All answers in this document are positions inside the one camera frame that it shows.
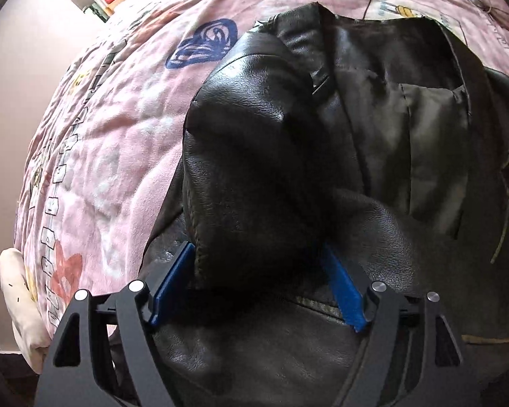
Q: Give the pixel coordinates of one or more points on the white pillow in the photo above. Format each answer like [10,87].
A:
[17,288]

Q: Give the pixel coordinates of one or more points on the pink printed blanket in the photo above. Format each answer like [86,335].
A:
[110,135]

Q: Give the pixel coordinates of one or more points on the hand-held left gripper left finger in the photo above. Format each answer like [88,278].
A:
[172,284]

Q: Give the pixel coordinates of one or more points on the black leather jacket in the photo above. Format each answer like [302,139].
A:
[258,135]

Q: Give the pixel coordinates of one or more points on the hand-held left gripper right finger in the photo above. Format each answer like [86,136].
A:
[343,288]

